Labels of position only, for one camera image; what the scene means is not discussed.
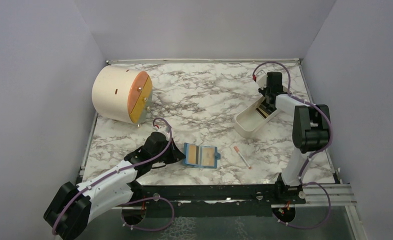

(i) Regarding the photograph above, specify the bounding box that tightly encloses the blue card holder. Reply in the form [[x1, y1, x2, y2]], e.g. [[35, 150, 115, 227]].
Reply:
[[182, 142, 221, 169]]

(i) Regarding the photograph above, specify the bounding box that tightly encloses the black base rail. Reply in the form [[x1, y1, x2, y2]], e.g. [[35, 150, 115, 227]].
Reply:
[[117, 184, 306, 218]]

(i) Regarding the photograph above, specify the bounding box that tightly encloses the cream cylinder orange lid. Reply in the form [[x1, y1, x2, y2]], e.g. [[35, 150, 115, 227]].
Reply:
[[91, 65, 153, 125]]

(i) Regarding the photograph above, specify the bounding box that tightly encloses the yellow credit card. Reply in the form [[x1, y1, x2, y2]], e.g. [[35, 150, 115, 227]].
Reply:
[[186, 144, 200, 165], [201, 147, 216, 167]]

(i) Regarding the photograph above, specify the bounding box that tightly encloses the cream oblong plastic tray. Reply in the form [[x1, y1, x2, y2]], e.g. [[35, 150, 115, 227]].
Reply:
[[234, 96, 287, 139]]

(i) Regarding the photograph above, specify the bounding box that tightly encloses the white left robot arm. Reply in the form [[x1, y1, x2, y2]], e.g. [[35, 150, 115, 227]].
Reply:
[[43, 131, 186, 240]]

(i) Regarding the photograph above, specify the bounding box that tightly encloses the orange capped white marker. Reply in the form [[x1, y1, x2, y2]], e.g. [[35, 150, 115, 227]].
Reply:
[[233, 146, 252, 169]]

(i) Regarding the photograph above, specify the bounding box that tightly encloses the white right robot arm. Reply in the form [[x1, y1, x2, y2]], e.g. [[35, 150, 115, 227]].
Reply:
[[256, 72, 331, 204]]

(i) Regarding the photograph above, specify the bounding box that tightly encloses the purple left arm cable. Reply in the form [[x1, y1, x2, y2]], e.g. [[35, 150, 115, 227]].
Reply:
[[51, 117, 176, 237]]

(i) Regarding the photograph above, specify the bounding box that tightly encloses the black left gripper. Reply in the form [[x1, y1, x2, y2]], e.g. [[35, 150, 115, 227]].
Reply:
[[151, 137, 186, 165]]

